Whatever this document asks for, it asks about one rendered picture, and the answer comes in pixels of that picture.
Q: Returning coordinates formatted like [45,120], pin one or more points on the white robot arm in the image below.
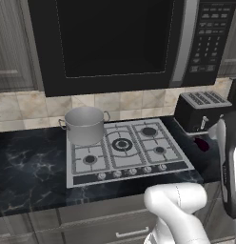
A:
[173,203]

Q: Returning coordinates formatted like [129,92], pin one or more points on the silver steel pot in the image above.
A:
[85,127]

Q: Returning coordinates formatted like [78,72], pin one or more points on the dark purple eggplant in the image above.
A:
[202,145]

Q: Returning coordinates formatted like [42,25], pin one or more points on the silver gas hob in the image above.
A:
[129,158]

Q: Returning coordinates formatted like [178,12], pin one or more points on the silver hob knob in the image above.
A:
[162,167]
[117,173]
[101,176]
[132,171]
[147,169]

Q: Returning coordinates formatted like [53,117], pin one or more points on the black toaster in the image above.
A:
[196,111]

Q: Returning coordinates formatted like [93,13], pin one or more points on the black microwave door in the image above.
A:
[113,38]

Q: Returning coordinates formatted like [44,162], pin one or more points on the grey panel under hob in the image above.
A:
[101,208]

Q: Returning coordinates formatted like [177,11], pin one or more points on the grey drawer front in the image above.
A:
[101,230]

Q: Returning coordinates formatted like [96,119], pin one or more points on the black microwave oven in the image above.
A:
[205,38]

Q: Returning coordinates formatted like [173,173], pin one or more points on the grey base cupboard door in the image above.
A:
[216,227]
[24,230]

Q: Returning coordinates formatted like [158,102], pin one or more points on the grey wall cupboard door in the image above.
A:
[231,47]
[12,44]

